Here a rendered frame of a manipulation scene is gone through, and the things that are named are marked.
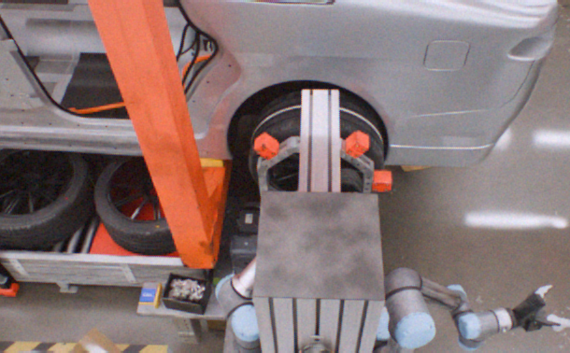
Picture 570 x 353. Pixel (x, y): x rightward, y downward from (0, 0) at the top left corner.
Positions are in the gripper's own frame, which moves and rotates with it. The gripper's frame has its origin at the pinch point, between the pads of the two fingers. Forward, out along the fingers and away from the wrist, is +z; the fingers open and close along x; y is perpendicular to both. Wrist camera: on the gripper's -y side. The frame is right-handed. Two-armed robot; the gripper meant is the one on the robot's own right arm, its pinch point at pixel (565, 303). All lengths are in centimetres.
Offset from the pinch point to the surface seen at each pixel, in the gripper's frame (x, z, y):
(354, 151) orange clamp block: -91, -45, 1
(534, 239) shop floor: -102, 74, 111
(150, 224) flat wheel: -123, -146, 57
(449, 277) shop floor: -89, 15, 113
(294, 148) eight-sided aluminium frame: -98, -71, -1
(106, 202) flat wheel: -143, -169, 54
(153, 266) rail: -108, -149, 73
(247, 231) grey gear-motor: -117, -97, 70
